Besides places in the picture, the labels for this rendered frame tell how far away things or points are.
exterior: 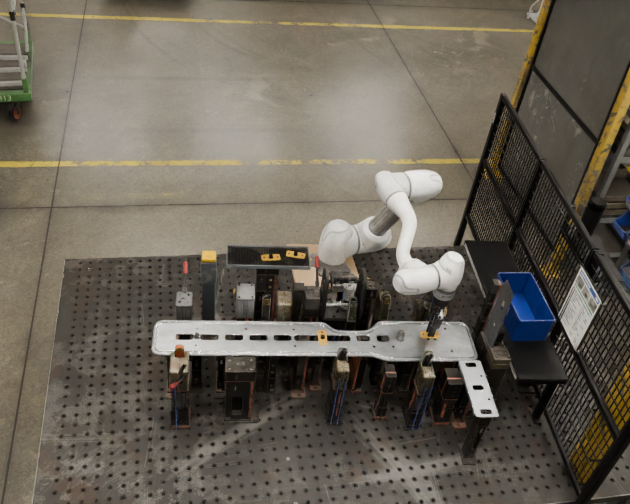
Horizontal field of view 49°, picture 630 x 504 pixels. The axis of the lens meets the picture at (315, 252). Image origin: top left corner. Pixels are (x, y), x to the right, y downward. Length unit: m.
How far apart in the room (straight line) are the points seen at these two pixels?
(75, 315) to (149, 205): 1.93
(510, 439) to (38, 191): 3.77
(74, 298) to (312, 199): 2.40
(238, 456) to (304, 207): 2.76
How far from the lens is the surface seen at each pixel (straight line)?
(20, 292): 4.72
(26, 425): 4.04
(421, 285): 2.72
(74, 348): 3.38
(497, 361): 3.04
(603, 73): 4.81
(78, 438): 3.07
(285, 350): 2.93
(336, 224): 3.61
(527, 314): 3.33
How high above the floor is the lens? 3.20
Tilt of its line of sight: 40 degrees down
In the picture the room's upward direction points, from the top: 8 degrees clockwise
